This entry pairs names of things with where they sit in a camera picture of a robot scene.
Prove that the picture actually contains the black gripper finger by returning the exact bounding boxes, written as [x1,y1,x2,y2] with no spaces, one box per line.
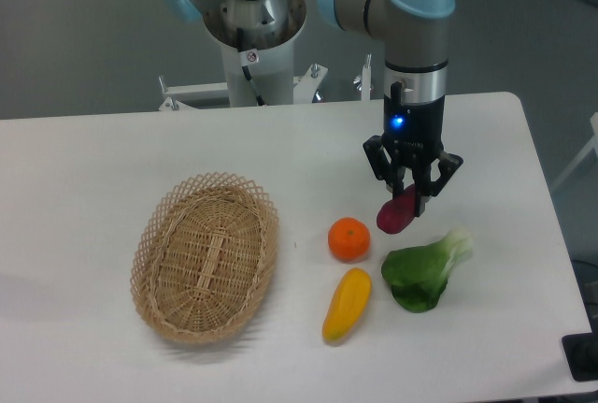
[364,140,405,197]
[413,157,463,217]

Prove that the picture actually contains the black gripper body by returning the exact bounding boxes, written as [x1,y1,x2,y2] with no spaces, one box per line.
[367,80,460,173]

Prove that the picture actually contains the purple sweet potato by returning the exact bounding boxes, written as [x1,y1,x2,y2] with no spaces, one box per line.
[377,184,417,235]

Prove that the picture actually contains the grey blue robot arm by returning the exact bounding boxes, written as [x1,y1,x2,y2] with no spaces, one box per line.
[164,0,463,216]

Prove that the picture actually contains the woven wicker basket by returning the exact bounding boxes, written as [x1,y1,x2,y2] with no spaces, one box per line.
[130,172,279,345]

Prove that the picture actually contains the orange mandarin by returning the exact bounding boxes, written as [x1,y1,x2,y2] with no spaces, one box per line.
[328,217,371,262]

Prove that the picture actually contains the green bok choy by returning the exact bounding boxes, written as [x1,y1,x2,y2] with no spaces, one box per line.
[381,228,473,313]

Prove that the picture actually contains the yellow mango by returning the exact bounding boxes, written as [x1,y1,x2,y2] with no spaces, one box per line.
[321,267,372,343]

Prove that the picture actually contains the black device at table edge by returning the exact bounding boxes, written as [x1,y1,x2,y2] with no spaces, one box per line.
[562,333,597,382]

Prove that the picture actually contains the black cable on pedestal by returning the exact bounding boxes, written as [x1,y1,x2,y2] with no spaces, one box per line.
[235,28,266,108]

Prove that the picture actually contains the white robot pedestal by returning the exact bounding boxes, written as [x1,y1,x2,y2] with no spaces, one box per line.
[203,0,306,108]

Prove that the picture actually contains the white metal base frame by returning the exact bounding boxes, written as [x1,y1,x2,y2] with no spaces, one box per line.
[157,52,376,111]

